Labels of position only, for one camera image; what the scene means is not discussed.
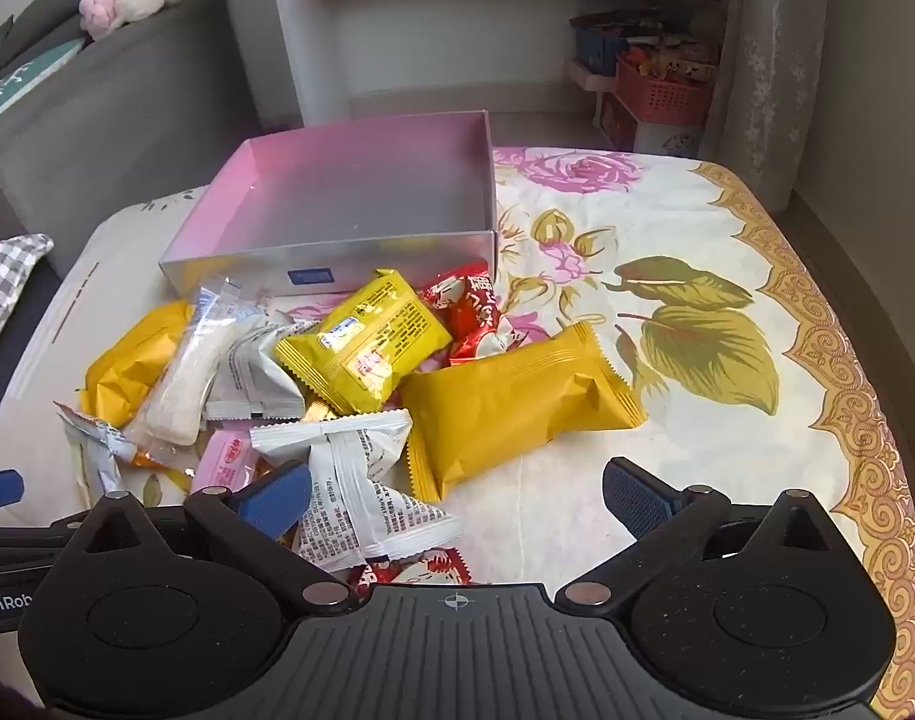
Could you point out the long clear rice cracker packet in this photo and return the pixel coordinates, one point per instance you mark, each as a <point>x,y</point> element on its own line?
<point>191,367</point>

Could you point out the blue storage box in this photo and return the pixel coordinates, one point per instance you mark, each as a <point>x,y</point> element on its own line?
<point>598,46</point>

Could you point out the large red basket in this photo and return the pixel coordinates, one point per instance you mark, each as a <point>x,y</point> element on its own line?
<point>663,97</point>

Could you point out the small white printed packet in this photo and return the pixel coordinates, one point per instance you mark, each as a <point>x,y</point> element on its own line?
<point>101,450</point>

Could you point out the teal patterned pillow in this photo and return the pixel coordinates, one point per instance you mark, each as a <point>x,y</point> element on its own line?
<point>18,82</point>

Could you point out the bright yellow labelled packet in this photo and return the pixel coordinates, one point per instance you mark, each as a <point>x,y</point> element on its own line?
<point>371,337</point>

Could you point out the red snack packet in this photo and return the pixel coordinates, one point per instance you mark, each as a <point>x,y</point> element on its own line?
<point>476,311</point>
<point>420,568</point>

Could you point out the pink cardboard box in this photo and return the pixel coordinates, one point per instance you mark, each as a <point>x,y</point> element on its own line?
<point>337,202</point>

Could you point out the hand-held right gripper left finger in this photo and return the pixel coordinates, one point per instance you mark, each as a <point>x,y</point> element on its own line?
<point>273,499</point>

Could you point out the white low rack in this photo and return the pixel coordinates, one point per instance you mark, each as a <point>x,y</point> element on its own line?
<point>652,139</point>

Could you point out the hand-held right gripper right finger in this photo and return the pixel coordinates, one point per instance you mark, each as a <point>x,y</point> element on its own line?
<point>641,499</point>

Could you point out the grey sofa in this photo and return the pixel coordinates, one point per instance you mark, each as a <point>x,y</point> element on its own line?
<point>127,112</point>

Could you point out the white snack packet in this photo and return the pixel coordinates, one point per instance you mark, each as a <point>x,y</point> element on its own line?
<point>258,371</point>
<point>360,487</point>

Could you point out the floral tablecloth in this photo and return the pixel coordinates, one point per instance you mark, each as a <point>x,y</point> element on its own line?
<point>697,435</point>

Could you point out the pink cracker packet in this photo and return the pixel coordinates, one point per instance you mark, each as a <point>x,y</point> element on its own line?
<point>228,461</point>

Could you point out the white shelf unit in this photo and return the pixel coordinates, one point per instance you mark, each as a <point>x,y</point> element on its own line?
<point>427,37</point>

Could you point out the pink white plush toy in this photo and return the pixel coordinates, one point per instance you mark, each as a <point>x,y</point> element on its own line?
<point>131,0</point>

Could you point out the light patterned curtain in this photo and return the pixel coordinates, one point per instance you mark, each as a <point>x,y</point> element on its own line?
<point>772,67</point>

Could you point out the grey checkered pillow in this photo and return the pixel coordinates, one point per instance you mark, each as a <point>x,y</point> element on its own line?
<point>7,277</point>

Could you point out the large yellow snack packet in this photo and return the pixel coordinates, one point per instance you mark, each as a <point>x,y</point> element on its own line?
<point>517,405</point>
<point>131,356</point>

